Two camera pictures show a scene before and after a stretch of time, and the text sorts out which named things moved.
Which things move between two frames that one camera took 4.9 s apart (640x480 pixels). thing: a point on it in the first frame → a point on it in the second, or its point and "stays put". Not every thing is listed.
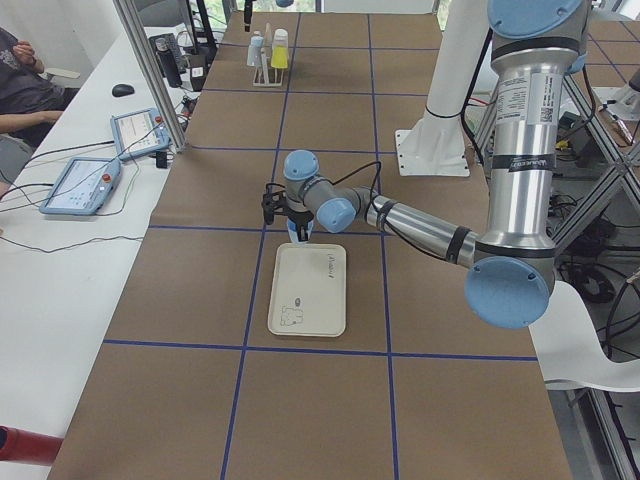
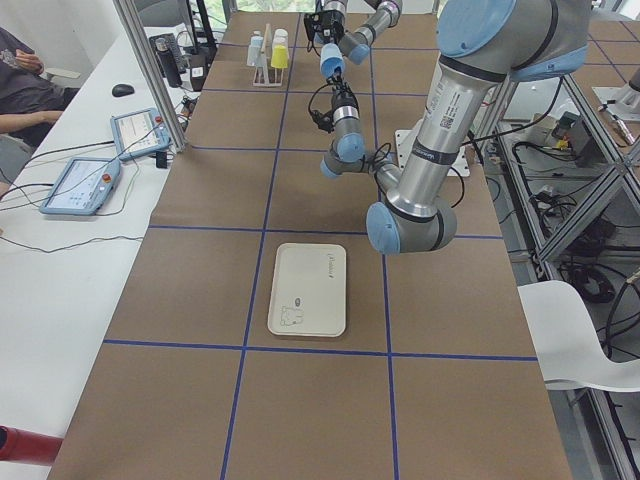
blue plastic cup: [293, 231] → [331, 58]
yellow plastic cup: [279, 57] stays put
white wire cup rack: [265, 75] stays put
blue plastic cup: [254, 55] stays put
